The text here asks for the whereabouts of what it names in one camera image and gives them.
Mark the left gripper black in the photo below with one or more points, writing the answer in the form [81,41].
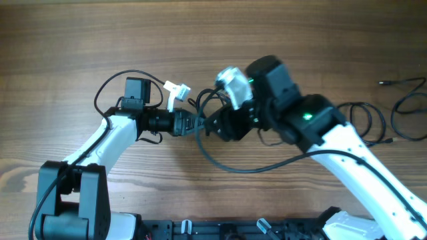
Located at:
[180,116]

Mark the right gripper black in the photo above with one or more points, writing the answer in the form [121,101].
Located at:
[230,118]

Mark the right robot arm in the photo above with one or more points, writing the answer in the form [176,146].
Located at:
[264,97]

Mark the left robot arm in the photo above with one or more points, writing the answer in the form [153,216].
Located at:
[72,194]

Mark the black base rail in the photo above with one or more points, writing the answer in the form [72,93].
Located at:
[287,229]

